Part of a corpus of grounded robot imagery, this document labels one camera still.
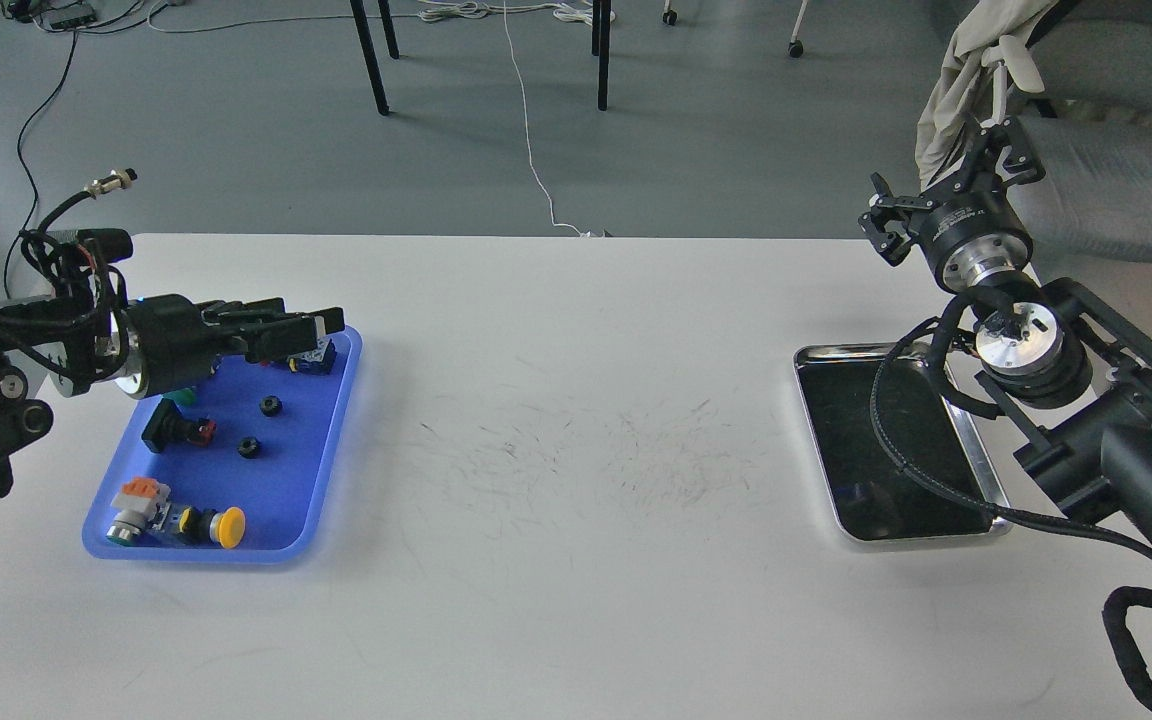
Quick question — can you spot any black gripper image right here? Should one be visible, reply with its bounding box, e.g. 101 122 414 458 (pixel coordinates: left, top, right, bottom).
858 118 1046 293

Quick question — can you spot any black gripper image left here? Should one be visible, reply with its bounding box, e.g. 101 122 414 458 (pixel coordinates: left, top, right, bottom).
114 293 344 397

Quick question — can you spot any small black gear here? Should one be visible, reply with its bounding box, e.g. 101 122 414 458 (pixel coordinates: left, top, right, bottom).
259 395 285 418
236 435 262 458

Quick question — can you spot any blue plastic tray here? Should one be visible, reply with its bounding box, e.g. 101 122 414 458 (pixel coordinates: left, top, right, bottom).
81 327 364 564

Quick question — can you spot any silver metal tray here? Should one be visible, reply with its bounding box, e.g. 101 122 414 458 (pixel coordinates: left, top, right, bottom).
794 341 1011 550

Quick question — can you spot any green mushroom push button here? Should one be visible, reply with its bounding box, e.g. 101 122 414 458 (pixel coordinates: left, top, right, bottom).
164 386 198 407

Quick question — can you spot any grey office chair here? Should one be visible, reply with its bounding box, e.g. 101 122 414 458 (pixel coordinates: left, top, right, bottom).
963 1 1152 329

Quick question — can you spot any green button with orange block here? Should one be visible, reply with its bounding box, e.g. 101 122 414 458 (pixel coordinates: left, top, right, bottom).
105 477 172 547

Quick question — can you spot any black table leg left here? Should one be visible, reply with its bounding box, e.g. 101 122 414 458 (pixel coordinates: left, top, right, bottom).
349 0 401 118

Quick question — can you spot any black table leg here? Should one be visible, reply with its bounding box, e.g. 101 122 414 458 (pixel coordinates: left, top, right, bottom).
590 0 613 111
349 0 401 118

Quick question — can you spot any black table leg right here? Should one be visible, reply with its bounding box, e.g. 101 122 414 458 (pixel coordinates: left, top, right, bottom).
590 0 613 111

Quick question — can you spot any red push button switch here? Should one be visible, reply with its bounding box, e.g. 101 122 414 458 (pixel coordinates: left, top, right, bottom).
260 338 338 376

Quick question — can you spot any black knob selector switch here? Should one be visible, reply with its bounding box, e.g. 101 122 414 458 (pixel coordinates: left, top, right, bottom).
141 397 218 454

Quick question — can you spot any yellow push button switch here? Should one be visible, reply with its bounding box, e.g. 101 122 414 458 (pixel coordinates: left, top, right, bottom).
147 502 247 550

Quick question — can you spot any black floor cable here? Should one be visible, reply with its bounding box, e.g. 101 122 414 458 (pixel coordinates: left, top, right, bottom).
0 0 177 301

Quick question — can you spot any white floor cable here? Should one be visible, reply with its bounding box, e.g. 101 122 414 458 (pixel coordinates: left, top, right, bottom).
420 0 617 238

